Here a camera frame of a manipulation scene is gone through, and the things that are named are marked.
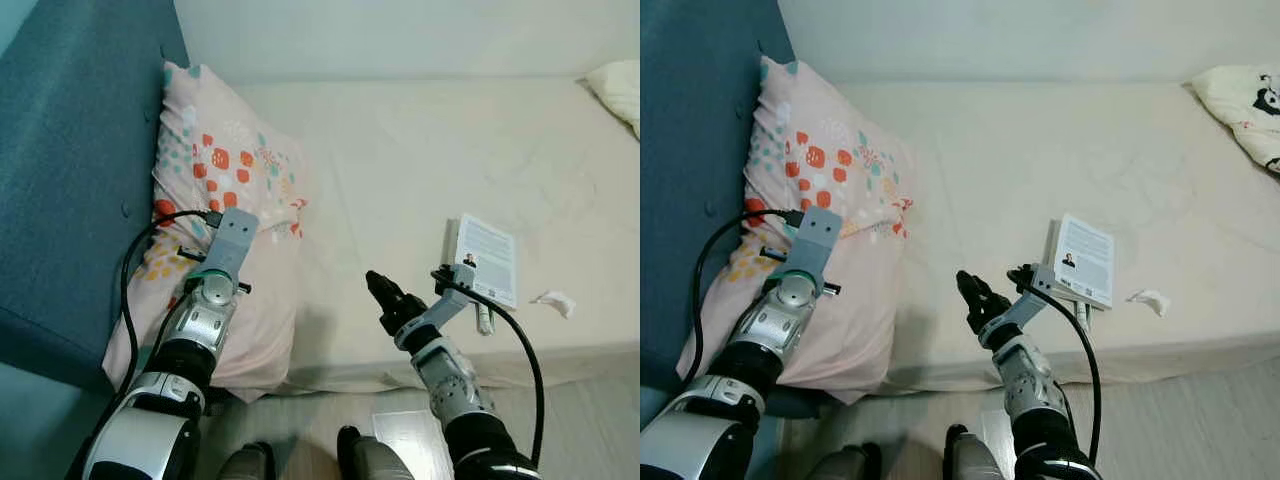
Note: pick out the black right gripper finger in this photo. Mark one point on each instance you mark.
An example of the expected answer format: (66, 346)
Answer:
(972, 288)
(383, 288)

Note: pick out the blue and white book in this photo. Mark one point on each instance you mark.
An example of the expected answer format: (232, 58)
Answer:
(490, 255)
(1085, 258)

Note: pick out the pink patterned pillow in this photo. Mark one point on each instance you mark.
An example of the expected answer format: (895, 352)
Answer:
(230, 150)
(830, 150)

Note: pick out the white tissue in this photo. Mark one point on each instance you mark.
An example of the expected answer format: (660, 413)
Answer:
(555, 302)
(1150, 300)

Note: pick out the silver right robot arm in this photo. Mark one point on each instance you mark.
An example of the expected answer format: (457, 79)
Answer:
(1030, 385)
(450, 380)

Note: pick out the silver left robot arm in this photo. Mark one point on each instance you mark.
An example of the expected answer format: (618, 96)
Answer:
(195, 320)
(775, 325)

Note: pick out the cream sheeted mattress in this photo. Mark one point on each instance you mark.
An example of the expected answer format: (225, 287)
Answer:
(1000, 170)
(420, 170)

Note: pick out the robot right leg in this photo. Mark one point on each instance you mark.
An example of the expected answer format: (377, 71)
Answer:
(975, 460)
(370, 460)

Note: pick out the robot leg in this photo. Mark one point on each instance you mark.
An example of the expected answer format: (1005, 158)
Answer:
(975, 460)
(370, 460)
(845, 467)
(248, 465)

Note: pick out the blue fabric headboard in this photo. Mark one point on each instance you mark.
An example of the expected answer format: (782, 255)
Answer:
(70, 150)
(700, 120)

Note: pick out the robot left leg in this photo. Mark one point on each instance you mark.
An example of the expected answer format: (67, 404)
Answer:
(248, 465)
(845, 467)

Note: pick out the cream cartoon print blanket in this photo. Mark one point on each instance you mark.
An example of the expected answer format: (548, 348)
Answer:
(620, 90)
(1240, 100)

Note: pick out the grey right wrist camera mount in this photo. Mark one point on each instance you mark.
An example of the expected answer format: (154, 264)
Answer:
(1020, 315)
(440, 310)

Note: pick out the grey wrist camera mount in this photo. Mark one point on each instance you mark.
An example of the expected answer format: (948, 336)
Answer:
(232, 240)
(1020, 315)
(815, 240)
(440, 310)

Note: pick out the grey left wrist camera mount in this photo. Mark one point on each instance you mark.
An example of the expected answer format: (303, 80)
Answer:
(232, 240)
(815, 240)

